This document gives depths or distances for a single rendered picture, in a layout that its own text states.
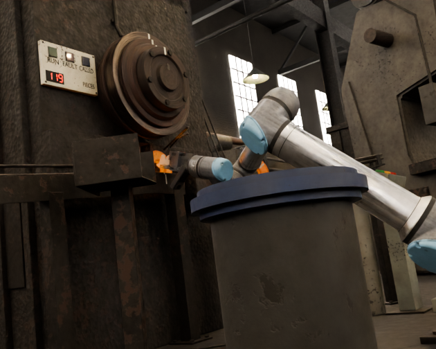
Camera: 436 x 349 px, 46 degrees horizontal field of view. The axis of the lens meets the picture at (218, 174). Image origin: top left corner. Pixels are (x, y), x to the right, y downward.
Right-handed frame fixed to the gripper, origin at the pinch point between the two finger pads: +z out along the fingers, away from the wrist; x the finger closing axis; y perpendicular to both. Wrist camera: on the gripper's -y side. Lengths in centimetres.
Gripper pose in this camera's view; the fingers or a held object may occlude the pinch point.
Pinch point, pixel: (158, 166)
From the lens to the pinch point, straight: 223.3
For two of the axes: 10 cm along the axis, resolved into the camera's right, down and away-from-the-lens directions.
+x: -6.1, -0.6, -7.9
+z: -7.8, -1.1, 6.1
